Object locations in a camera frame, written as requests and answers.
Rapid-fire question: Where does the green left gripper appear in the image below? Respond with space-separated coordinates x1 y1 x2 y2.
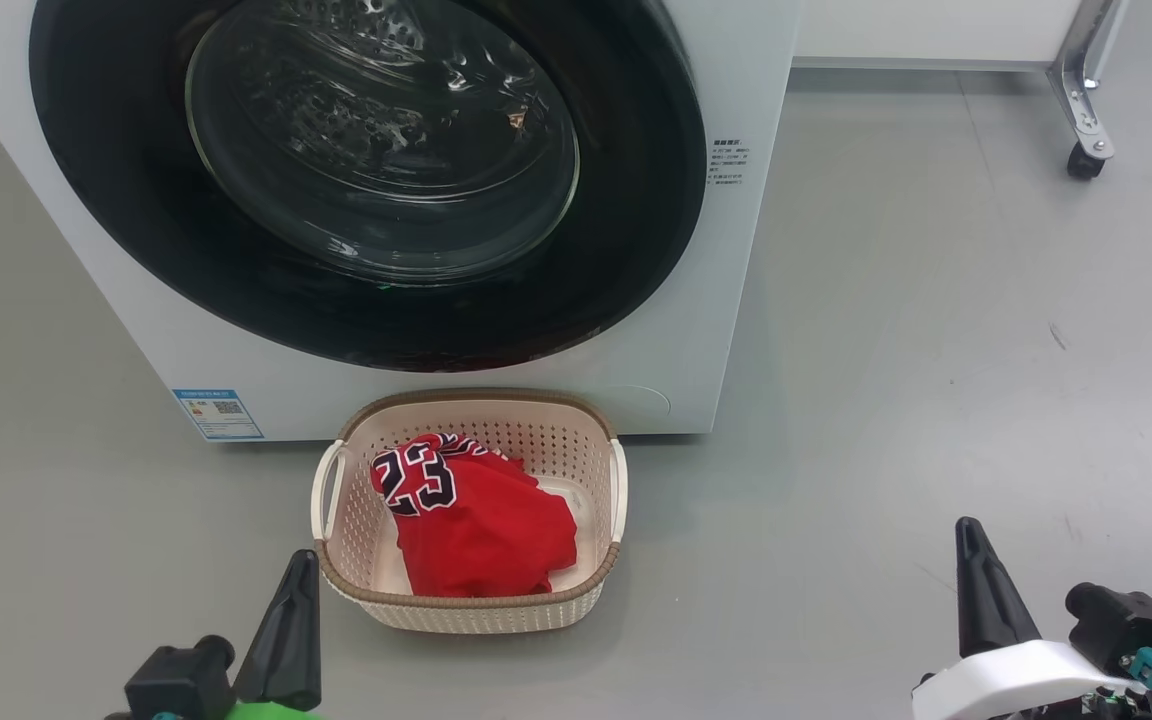
221 550 327 720

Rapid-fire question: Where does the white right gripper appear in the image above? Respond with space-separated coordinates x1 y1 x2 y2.
913 517 1137 720

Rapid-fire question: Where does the red basketball jersey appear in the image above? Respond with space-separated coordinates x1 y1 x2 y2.
370 432 578 599

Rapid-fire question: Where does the round glass washer door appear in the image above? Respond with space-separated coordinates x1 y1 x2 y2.
29 0 707 373

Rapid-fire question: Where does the cream perforated laundry basket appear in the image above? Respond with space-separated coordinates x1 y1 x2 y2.
311 388 629 634

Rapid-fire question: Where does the white front-load washing machine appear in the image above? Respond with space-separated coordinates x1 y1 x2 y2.
0 0 805 444

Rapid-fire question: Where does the blue energy label sticker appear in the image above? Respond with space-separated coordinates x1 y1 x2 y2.
172 388 265 442

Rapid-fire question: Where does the metal cart leg with caster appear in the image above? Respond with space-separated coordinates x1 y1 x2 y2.
1048 0 1127 161

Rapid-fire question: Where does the white partition panel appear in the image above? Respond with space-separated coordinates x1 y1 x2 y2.
794 0 1087 71

